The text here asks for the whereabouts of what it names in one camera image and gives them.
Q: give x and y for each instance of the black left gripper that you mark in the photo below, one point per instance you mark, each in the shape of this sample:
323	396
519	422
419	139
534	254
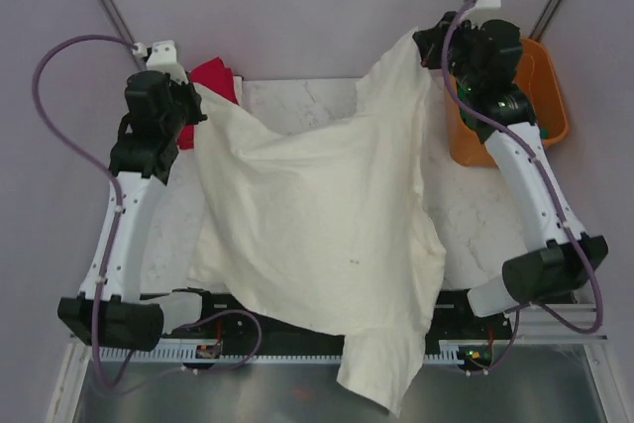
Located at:
184	87

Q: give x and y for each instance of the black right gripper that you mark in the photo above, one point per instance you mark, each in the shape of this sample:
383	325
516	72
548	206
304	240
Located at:
431	44

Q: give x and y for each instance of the cream white t shirt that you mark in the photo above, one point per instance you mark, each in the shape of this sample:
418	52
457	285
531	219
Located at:
326	229

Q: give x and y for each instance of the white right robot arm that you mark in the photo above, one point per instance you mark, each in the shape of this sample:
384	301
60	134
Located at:
561	256

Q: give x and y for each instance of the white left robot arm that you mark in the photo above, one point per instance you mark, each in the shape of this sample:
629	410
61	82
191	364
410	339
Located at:
109	310

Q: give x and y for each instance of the orange plastic basket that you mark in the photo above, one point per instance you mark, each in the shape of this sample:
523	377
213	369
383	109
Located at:
537	79

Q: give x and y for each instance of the green t shirt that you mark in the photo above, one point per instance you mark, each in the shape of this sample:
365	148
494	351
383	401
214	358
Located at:
544	133

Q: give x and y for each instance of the folded magenta t shirt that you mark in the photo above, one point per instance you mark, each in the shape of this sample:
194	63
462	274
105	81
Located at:
216	76

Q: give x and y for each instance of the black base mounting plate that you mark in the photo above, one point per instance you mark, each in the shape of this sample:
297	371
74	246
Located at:
453	319

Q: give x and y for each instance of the slotted white cable duct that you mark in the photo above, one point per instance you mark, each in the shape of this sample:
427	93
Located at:
205	353

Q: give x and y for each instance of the aluminium rail extrusion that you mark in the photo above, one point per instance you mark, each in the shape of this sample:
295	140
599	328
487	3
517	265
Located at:
539	327

